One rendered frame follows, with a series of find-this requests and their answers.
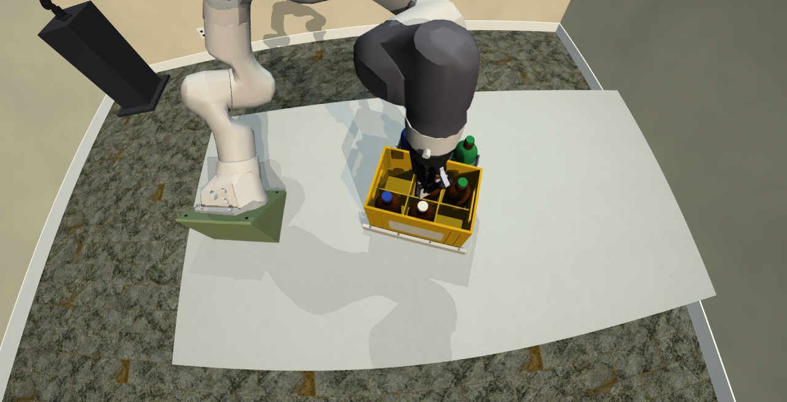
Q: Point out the brown bottle with green cap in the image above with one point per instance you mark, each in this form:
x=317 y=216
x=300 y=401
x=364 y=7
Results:
x=457 y=194

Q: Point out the green bottle with pale green label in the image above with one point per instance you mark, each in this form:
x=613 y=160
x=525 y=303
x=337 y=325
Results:
x=466 y=151

